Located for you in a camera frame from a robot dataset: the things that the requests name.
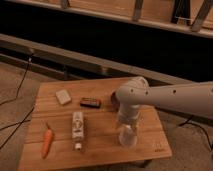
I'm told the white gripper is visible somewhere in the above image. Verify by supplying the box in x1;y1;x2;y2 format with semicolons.
117;104;140;131

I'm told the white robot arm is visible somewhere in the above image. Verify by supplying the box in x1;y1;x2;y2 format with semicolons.
115;77;213;126

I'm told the dark purple ceramic bowl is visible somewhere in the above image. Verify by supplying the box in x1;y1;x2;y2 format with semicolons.
111;92;119;111

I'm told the dark snack bar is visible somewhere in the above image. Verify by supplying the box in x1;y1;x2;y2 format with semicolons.
80;98;101;108

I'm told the clear plastic bottle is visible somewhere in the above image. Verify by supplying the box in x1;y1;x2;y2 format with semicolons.
72;112;84;150

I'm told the wooden table board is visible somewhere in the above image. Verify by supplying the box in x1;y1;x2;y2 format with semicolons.
18;78;172;171

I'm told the white square sponge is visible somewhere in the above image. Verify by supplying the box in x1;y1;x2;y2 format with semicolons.
55;89;71;105

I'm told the orange carrot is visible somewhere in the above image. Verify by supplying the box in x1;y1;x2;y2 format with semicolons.
41;124;54;159

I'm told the black cable right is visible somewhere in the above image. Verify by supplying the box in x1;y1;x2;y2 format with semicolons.
177;115;213;151

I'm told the black cable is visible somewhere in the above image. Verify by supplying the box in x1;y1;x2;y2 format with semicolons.
177;115;213;151
0;53;36;150

